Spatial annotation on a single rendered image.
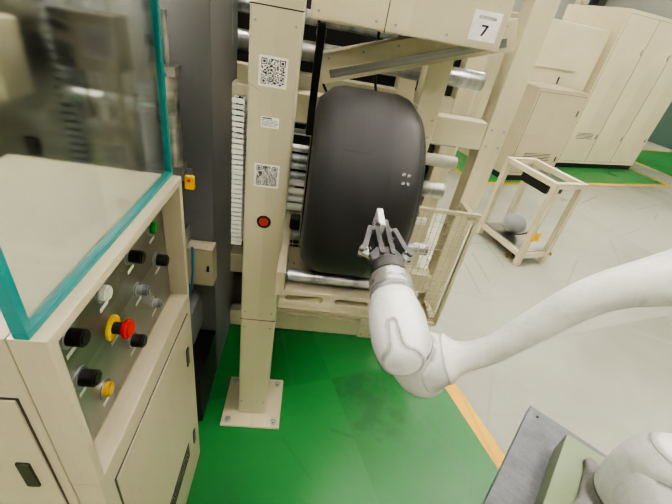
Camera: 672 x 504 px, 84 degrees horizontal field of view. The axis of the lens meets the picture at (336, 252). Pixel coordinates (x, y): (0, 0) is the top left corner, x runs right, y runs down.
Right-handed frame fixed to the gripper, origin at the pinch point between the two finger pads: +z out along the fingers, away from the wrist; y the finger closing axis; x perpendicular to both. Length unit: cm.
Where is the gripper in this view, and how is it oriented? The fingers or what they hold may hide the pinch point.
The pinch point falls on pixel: (379, 220)
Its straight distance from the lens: 95.9
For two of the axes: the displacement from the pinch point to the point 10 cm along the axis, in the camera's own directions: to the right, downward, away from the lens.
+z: -0.1, -6.6, 7.5
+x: -1.6, 7.4, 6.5
